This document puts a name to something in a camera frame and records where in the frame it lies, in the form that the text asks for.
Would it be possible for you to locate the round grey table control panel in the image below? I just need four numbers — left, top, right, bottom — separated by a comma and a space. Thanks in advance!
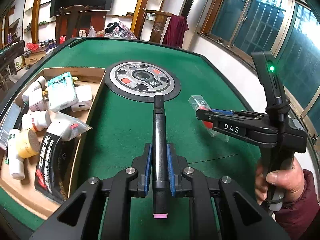
105, 61, 181, 103

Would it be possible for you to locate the light blue tissue pack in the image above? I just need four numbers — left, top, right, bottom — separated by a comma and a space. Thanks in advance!
47, 72, 78, 113

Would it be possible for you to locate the white bottle green label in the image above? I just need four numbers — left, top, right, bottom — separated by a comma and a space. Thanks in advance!
7, 129, 25, 180

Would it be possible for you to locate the black marker pink cap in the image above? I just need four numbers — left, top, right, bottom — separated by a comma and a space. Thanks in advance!
152, 95, 169, 219

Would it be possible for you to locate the large white pill bottle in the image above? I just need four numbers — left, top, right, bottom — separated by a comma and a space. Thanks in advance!
22, 76, 46, 103

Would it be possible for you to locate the green mahjong table background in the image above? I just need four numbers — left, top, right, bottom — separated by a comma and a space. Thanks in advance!
0, 39, 25, 90

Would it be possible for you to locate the white standing air conditioner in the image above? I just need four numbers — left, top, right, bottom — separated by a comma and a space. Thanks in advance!
179, 0, 208, 32

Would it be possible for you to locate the small white bottle pink label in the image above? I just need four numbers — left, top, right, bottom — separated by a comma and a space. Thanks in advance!
22, 111, 51, 132

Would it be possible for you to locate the person's right maroon sleeve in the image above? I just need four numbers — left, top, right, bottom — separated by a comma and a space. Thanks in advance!
276, 170, 319, 239

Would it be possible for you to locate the silver foil packet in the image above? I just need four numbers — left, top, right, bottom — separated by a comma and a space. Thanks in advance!
0, 103, 21, 150

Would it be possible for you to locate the black marker yellow cap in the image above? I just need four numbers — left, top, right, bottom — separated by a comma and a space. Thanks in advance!
14, 102, 29, 130

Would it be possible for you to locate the wooden chair with cloth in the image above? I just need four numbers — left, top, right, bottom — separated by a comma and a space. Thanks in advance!
143, 8, 172, 43

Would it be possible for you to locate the window with wooden frame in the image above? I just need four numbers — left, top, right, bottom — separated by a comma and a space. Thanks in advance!
201, 0, 319, 139

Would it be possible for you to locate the dark wooden chair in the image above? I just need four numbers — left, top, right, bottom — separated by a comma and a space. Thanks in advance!
55, 5, 89, 46

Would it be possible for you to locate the yellow snack packet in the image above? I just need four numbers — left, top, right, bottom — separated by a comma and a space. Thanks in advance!
42, 77, 78, 99

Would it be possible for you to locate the pile of clothes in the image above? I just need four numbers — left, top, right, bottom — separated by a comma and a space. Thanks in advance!
104, 21, 137, 40

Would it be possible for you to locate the white power adapter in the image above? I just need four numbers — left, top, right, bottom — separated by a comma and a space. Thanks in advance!
71, 85, 93, 112

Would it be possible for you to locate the person's right hand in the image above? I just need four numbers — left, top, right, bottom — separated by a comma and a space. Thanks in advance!
254, 158, 305, 205

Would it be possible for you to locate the small white box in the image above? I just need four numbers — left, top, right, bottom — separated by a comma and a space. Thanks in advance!
28, 88, 48, 112

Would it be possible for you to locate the cardboard box tray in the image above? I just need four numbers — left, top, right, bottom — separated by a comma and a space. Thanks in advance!
1, 67, 105, 219

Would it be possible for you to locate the maroon cloth on chair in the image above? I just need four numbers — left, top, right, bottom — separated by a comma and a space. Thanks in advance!
163, 15, 189, 48

